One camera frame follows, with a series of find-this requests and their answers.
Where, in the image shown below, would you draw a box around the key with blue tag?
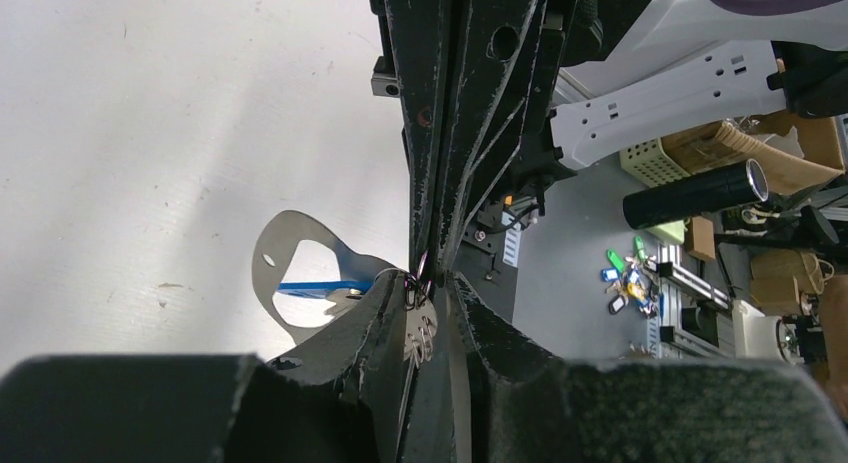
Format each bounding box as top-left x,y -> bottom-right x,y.
277,280 -> 373,300

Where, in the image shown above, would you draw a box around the cream perforated basket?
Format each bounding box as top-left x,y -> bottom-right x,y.
618,138 -> 690,188

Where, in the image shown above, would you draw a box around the black cylinder flashlight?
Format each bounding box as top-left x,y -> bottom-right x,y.
622,159 -> 769,230

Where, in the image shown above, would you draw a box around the pile of coloured key tags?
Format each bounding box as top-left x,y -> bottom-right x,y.
600,236 -> 665,319

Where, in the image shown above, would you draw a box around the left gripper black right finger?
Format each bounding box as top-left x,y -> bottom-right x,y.
445,273 -> 847,462

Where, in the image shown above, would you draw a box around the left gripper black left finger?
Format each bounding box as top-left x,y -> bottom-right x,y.
1,271 -> 406,462

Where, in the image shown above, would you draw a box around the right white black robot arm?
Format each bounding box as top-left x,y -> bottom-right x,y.
369,0 -> 847,280

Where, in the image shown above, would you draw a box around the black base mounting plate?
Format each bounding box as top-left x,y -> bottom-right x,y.
455,175 -> 554,322

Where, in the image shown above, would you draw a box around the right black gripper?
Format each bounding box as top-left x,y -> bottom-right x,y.
367,0 -> 601,276

